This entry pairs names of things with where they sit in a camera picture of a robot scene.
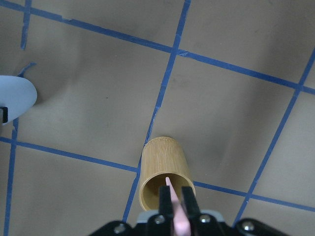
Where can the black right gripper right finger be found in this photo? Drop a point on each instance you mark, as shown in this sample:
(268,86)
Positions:
(189,203)

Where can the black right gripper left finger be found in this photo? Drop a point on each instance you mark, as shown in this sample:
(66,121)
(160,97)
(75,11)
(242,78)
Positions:
(165,204)

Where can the pink chopstick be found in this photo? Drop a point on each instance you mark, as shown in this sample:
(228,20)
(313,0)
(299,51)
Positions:
(181,223)

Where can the light blue plastic cup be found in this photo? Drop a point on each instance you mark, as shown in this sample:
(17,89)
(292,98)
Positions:
(17,95)

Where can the bamboo cylinder holder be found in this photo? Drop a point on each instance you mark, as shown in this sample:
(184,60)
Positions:
(162,157)

